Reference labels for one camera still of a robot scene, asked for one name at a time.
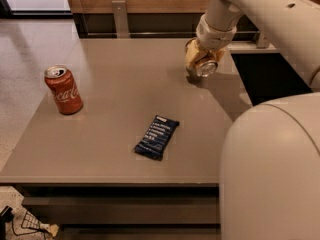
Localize lower grey drawer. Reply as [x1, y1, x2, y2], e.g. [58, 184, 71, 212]
[55, 228, 222, 240]

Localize grey drawer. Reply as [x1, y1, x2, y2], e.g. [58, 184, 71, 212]
[23, 197, 220, 224]
[55, 228, 222, 240]

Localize black wire basket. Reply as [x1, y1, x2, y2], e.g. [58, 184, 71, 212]
[11, 209, 48, 236]

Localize right metal bracket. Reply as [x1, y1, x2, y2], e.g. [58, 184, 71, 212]
[254, 31, 270, 49]

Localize blue snack bar wrapper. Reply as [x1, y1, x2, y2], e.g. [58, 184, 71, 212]
[134, 115, 180, 161]

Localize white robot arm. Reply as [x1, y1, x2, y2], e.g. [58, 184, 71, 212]
[186, 0, 320, 240]

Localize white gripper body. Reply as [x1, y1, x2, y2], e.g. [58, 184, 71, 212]
[196, 15, 237, 50]

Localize red Coca-Cola can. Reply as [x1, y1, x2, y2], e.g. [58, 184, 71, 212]
[44, 65, 83, 115]

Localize horizontal metal rail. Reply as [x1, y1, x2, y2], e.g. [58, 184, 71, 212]
[86, 32, 196, 38]

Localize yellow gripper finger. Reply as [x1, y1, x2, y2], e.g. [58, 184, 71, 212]
[185, 38, 208, 71]
[209, 48, 225, 63]

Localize black object at floor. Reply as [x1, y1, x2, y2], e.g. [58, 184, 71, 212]
[0, 206, 14, 240]

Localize metal bracket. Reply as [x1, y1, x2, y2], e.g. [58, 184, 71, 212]
[112, 0, 130, 39]
[254, 31, 270, 49]

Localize upper grey drawer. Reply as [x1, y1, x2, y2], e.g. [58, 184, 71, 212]
[23, 197, 220, 224]

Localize orange soda can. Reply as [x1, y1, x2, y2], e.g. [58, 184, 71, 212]
[186, 50, 218, 79]

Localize left metal bracket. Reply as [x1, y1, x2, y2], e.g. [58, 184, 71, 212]
[112, 0, 130, 39]

